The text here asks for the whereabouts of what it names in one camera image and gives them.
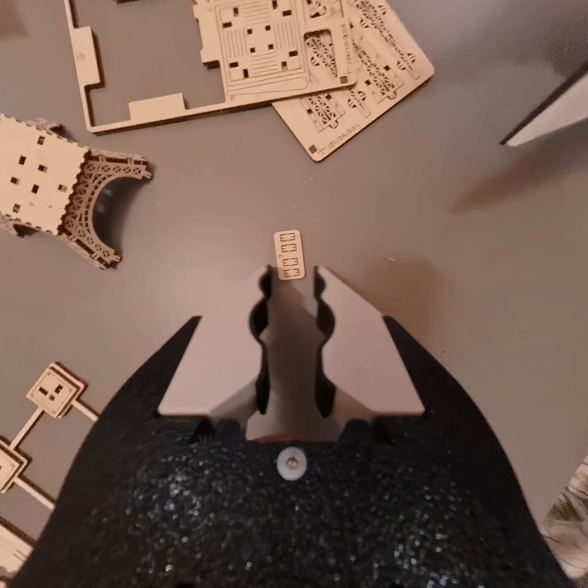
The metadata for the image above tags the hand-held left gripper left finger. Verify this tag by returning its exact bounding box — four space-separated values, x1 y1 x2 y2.
157 266 274 421

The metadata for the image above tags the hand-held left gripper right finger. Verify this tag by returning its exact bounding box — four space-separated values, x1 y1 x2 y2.
314 266 425 420

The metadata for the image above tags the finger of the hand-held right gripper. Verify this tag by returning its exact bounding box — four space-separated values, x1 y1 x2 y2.
500 62 588 149

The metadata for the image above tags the small rectangular wooden piece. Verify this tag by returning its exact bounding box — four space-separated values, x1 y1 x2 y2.
274 230 307 282

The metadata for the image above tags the wooden tower base model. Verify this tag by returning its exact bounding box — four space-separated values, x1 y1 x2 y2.
0 114 153 271

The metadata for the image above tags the wooden sheet with square plate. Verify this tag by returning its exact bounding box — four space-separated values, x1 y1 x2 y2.
63 0 358 135

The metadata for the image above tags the grey desk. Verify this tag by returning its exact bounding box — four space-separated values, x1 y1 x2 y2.
0 0 588 588

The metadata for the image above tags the wooden sheet with lattice parts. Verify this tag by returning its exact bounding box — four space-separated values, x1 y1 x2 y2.
271 0 435 162

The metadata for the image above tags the person's printed shirt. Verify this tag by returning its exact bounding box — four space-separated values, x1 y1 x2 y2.
540 452 588 580

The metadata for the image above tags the wooden frame with square feet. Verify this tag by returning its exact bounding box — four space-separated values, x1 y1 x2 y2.
0 362 99 511

